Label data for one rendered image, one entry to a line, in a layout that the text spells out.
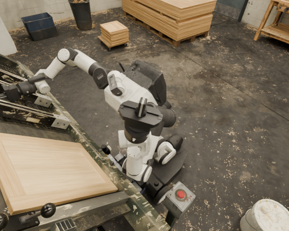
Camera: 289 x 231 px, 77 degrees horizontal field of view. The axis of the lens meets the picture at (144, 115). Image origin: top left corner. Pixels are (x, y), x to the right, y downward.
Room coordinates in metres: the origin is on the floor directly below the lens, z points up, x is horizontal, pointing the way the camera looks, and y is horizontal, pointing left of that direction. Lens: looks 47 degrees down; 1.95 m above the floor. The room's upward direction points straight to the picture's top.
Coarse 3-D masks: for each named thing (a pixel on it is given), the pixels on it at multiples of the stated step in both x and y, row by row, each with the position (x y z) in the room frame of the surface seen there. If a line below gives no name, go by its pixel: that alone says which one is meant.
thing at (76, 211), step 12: (120, 192) 0.36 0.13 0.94; (72, 204) 0.22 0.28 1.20; (84, 204) 0.24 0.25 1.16; (96, 204) 0.25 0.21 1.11; (108, 204) 0.27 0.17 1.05; (60, 216) 0.17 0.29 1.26; (72, 216) 0.18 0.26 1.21; (84, 216) 0.20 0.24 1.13; (36, 228) 0.12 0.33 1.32; (48, 228) 0.13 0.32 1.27
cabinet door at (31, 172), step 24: (0, 144) 0.44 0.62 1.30; (24, 144) 0.49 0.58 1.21; (48, 144) 0.56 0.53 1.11; (72, 144) 0.66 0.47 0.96; (0, 168) 0.31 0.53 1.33; (24, 168) 0.35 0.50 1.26; (48, 168) 0.39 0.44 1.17; (72, 168) 0.44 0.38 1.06; (96, 168) 0.51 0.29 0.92; (24, 192) 0.23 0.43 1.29; (48, 192) 0.26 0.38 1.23; (72, 192) 0.29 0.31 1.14; (96, 192) 0.33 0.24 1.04
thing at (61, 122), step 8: (0, 104) 0.69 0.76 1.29; (8, 104) 0.72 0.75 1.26; (16, 104) 0.76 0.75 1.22; (0, 112) 0.67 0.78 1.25; (8, 112) 0.69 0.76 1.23; (16, 112) 0.71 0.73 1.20; (24, 112) 0.74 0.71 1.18; (32, 112) 0.76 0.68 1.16; (40, 112) 0.82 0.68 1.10; (48, 112) 0.86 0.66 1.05; (24, 120) 0.72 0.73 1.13; (40, 120) 0.77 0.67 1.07; (48, 120) 0.80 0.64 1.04; (56, 120) 0.83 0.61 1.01; (64, 120) 0.86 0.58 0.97; (64, 128) 0.84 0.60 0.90
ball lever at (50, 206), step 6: (48, 204) 0.15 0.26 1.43; (54, 204) 0.16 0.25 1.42; (42, 210) 0.14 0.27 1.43; (48, 210) 0.14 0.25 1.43; (54, 210) 0.14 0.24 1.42; (24, 216) 0.14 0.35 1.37; (30, 216) 0.14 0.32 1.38; (36, 216) 0.13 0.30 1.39; (42, 216) 0.13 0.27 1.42; (48, 216) 0.13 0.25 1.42; (24, 222) 0.13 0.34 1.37
